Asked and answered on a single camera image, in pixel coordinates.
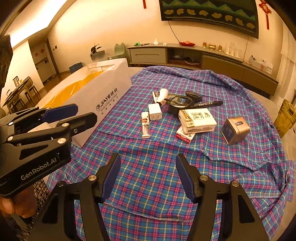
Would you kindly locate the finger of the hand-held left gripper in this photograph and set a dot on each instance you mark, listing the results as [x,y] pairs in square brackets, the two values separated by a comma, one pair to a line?
[62,113]
[83,122]

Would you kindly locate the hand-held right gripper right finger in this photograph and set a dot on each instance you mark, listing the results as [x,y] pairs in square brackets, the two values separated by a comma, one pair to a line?
[185,176]

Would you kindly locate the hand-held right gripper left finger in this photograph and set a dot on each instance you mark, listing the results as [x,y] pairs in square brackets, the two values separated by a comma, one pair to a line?
[112,176]

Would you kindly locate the white cardboard box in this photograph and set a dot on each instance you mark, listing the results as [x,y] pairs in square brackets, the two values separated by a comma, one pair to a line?
[104,92]

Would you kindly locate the red and white card box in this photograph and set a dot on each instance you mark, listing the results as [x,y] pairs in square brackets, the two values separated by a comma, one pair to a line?
[185,136]

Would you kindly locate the cream printed carton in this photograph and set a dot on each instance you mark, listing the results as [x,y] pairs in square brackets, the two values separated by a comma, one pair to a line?
[198,120]

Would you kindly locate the white printed lighter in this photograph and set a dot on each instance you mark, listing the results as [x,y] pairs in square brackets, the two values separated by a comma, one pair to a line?
[145,125]

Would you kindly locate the gold tin box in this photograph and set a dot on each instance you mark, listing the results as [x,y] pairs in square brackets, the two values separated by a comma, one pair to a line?
[233,132]

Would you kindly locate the black-framed glasses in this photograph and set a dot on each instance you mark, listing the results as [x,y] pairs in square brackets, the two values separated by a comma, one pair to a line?
[173,110]

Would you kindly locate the white charger plug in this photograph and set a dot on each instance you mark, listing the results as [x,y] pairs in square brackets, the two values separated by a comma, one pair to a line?
[154,111]

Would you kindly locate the black marker pen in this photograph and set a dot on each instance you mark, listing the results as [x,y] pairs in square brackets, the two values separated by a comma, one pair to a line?
[208,103]

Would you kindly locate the small white stapler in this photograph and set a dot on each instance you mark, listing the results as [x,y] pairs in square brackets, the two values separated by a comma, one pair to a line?
[160,95]

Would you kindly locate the person's left hand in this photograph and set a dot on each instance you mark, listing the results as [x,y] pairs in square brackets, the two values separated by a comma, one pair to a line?
[16,204]

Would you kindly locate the person's patterned clothing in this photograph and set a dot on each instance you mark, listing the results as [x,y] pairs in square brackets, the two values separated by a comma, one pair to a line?
[41,192]

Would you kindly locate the plaid cloth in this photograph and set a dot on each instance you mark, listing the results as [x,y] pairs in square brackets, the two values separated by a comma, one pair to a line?
[150,150]

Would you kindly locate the blue plastic crate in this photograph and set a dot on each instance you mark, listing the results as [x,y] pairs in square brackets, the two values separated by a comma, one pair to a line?
[75,67]

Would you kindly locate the dark wooden dining table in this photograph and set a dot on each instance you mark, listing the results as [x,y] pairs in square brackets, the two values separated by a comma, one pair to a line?
[16,90]

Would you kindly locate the green plastic chair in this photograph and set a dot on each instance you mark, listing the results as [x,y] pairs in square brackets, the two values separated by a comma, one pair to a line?
[120,49]

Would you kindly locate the dark round pan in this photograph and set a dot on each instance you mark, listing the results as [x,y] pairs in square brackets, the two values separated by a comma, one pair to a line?
[190,60]

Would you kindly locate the yellow textured cushion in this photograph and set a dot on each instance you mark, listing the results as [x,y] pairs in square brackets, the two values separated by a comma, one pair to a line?
[286,118]

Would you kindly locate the grey television cabinet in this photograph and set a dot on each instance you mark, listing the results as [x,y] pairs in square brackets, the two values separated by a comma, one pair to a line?
[219,62]

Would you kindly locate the red fruit plate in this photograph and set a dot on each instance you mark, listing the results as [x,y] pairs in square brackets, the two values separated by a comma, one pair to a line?
[186,43]

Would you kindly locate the gold incense burner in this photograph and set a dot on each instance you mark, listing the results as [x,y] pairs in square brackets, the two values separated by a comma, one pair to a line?
[211,46]

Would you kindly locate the cluster of clear glass cups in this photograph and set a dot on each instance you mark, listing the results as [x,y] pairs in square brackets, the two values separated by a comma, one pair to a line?
[232,49]

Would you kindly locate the white printed packet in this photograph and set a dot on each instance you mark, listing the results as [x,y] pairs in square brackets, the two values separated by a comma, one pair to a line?
[266,66]

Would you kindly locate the television with patterned cover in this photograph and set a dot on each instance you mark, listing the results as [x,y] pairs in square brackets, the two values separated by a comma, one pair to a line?
[208,11]

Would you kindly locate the red knot wall ornament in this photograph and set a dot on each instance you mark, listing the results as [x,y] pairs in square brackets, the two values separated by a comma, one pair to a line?
[264,9]
[144,3]

